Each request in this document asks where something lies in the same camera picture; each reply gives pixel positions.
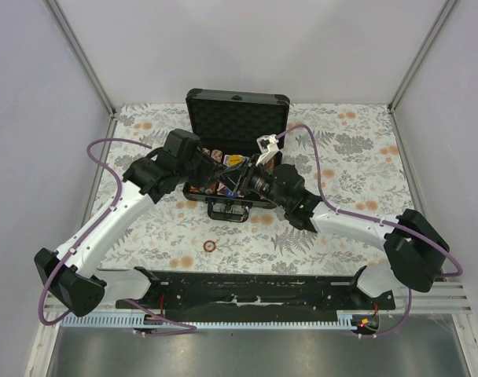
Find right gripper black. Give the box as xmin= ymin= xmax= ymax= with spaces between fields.
xmin=215 ymin=155 xmax=289 ymax=210

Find yellow round blind button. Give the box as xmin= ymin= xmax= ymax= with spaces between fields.
xmin=228 ymin=155 xmax=242 ymax=166

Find blue round blind button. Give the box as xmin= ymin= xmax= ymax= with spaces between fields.
xmin=222 ymin=188 xmax=237 ymax=198

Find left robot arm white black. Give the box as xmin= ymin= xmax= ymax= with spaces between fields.
xmin=34 ymin=129 xmax=226 ymax=317

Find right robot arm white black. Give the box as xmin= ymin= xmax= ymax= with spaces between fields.
xmin=216 ymin=164 xmax=448 ymax=309

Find black poker set case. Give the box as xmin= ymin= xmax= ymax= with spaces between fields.
xmin=183 ymin=88 xmax=290 ymax=222

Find blue playing card deck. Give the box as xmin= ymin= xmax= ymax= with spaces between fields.
xmin=223 ymin=155 xmax=248 ymax=167

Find floral table mat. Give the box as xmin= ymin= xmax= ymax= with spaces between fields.
xmin=94 ymin=103 xmax=413 ymax=275

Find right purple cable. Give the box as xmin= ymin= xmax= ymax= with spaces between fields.
xmin=276 ymin=124 xmax=464 ymax=337

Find white slotted cable duct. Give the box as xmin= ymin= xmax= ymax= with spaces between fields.
xmin=61 ymin=312 xmax=357 ymax=331

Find aluminium frame rails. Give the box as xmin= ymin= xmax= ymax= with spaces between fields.
xmin=24 ymin=0 xmax=478 ymax=377

